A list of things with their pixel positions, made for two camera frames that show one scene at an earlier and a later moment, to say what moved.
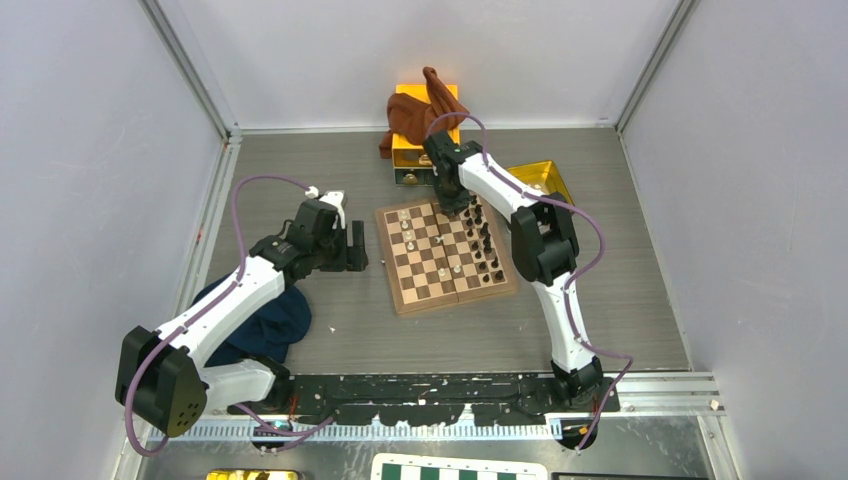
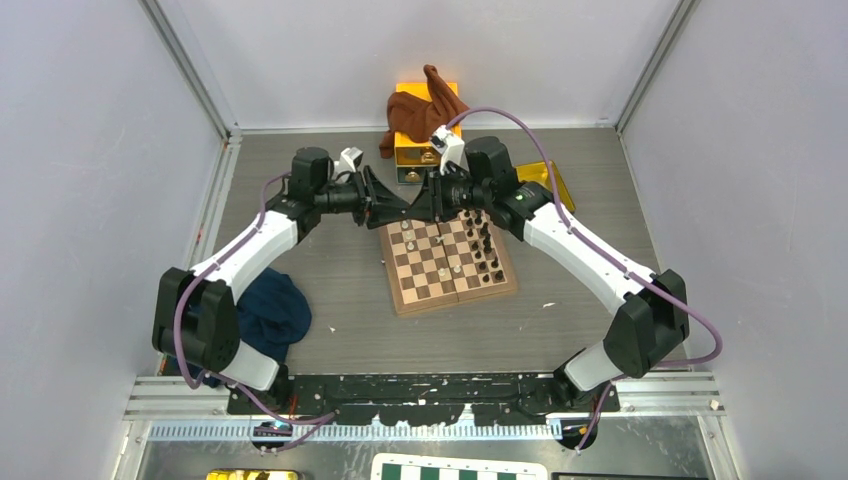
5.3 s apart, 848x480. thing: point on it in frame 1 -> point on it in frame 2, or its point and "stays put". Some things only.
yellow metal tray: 542,176 stays put
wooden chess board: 434,260 stays put
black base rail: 432,399 stays put
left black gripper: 353,256 -> 389,208
